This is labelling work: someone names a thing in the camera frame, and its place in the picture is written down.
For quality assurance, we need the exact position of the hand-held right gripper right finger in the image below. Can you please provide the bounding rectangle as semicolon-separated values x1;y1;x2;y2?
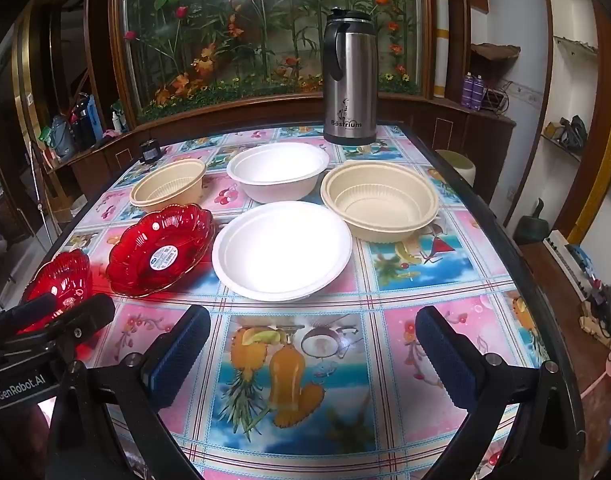
415;305;586;480

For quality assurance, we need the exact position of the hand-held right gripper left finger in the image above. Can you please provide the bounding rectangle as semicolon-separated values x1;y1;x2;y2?
50;304;212;480

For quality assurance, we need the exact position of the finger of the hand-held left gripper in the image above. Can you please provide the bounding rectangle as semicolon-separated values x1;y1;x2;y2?
15;293;117;357
0;292;59;339

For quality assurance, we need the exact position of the small red scalloped plate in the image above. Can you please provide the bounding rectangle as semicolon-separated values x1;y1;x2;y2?
19;248;93;336

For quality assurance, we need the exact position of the large red scalloped plate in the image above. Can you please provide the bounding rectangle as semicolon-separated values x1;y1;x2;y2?
106;203;216;298

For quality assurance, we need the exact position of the white foam plate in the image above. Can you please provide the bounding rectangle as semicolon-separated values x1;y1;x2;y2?
212;201;354;303

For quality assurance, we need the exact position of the small beige ribbed bowl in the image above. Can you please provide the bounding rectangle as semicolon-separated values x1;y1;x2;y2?
129;158;207;213

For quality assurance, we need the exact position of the large beige ribbed bowl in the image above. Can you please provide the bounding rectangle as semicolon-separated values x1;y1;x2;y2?
320;161;440;245

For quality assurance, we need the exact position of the white foam bowl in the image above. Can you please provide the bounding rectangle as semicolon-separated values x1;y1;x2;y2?
226;142;331;205

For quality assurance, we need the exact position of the fruit print tablecloth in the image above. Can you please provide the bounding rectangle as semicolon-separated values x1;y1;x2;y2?
50;122;573;480

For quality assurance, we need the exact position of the dark green pot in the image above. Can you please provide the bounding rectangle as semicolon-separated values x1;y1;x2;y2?
515;199;547;245

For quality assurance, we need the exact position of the grey-blue jug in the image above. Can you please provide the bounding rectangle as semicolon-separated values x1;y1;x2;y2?
50;114;77;161

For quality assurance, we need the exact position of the black jug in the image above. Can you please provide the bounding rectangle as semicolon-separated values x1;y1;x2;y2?
69;100;95;148

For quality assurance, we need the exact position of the cream round stool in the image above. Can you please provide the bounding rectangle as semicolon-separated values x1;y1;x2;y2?
435;149;475;183

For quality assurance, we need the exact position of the blue box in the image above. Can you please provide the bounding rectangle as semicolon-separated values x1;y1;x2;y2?
88;94;104;141

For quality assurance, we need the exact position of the stainless steel kettle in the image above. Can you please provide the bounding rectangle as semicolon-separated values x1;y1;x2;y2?
321;6;379;147

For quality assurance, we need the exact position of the white yellow striped roll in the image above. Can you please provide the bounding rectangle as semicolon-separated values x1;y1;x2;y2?
432;0;449;99

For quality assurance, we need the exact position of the glass cabinet with artificial flowers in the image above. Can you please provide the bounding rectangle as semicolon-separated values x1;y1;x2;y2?
110;0;433;121

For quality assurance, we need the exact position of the dark wire basket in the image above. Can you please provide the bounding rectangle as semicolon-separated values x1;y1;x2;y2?
485;87;509;114

